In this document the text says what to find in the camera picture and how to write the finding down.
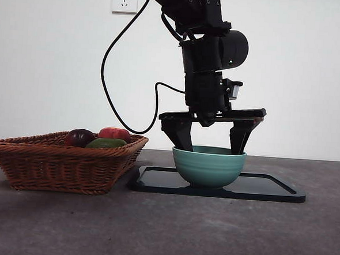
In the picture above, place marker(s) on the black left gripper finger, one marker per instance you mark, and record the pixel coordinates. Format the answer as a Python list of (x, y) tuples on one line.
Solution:
[(240, 134), (178, 132)]

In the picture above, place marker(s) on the teal ceramic bowl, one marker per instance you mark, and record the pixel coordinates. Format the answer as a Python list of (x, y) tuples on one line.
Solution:
[(207, 170)]

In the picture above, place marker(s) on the black rectangular tray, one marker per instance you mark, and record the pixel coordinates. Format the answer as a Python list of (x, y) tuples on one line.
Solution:
[(256, 187)]

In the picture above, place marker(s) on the green avocado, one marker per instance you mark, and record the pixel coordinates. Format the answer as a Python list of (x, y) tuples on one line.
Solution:
[(106, 144)]

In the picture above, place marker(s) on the dark red plum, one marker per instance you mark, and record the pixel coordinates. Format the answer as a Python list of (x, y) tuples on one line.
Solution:
[(79, 137)]

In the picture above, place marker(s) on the brown wicker basket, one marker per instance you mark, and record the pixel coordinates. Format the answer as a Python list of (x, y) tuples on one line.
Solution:
[(63, 167)]

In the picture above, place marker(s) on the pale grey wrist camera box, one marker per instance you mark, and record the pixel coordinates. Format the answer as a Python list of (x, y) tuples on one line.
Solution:
[(235, 91)]

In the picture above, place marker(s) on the white wall socket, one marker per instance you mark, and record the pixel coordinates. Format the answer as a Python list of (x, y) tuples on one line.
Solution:
[(124, 0)]

